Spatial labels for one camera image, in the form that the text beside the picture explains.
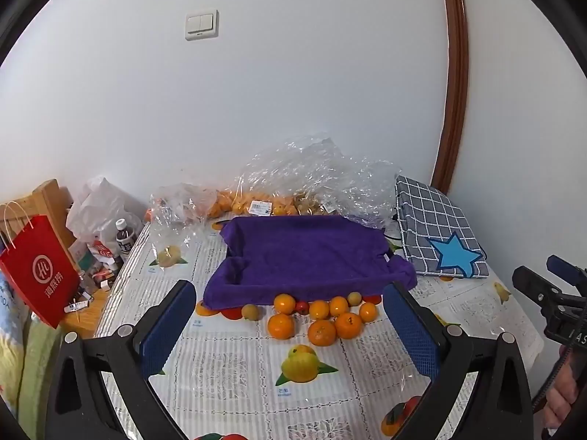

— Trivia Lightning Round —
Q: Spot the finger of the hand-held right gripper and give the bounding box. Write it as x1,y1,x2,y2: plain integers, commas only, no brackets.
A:
546,255,587,285
512,265,572,317

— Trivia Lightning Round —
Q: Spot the fruit print tablecloth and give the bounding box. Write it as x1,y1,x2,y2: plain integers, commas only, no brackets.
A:
94,220,546,440

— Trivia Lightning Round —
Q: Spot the large mandarin orange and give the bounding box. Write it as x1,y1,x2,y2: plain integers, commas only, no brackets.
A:
267,313,295,340
273,293,296,316
307,319,338,347

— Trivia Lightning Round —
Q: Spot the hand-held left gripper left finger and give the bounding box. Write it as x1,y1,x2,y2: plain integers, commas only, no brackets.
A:
46,279,198,440

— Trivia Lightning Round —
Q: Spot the pile of bagged brown fruits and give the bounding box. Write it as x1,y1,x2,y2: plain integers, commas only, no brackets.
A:
293,195,342,216

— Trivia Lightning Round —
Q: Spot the red white snack packet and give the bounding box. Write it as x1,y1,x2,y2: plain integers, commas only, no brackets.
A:
91,237,116,263

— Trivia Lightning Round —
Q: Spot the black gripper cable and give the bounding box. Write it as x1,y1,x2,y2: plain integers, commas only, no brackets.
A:
531,344,575,418

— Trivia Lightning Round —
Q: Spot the small clear plastic bag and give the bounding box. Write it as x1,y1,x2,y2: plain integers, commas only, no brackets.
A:
149,183,218,267

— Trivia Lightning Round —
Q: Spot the white plastic bag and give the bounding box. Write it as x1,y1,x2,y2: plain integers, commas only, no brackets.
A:
66,176,147,257

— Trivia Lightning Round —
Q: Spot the pile of bagged oranges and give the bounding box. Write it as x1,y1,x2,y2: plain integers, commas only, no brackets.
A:
208,189,299,217

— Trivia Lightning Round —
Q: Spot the grey checked bag blue star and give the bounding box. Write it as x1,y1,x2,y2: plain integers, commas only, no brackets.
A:
395,175,488,280

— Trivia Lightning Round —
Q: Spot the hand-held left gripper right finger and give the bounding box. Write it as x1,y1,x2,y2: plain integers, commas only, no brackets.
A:
383,280,537,440

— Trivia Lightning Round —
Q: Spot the white light switch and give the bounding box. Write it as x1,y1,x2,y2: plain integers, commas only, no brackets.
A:
185,10,219,41

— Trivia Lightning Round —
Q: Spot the dark drink bottle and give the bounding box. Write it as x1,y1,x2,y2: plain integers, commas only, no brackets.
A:
114,219,136,260

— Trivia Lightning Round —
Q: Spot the red paper bag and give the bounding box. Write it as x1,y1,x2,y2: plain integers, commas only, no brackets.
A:
0,202,81,329

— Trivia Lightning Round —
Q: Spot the person's right hand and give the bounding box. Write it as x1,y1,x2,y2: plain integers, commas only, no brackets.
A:
540,353,585,432

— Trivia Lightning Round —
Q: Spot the large clear plastic bag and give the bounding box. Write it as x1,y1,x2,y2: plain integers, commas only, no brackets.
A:
215,133,404,230

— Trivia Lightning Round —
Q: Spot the brown wooden door frame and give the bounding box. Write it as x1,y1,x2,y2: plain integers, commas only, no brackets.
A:
431,0,469,188

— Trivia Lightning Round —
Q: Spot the purple towel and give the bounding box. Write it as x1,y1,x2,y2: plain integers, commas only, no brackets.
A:
203,214,418,311

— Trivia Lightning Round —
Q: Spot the mandarin orange with dark mark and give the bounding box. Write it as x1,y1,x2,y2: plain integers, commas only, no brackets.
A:
335,312,364,340

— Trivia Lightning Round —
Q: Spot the light green cloth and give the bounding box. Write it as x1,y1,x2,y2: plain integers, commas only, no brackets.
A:
0,312,67,432

